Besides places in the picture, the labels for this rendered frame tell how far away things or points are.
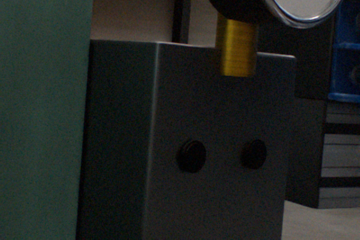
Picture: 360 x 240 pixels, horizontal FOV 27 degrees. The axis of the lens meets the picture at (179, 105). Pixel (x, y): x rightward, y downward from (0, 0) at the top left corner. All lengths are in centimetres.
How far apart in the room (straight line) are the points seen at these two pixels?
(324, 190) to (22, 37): 41
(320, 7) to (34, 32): 10
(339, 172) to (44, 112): 40
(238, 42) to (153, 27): 346
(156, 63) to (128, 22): 336
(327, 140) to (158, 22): 315
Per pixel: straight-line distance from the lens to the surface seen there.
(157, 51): 26
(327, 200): 64
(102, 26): 352
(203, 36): 400
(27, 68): 27
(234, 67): 28
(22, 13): 27
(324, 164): 63
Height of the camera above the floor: 61
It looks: 3 degrees down
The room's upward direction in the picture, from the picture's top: 5 degrees clockwise
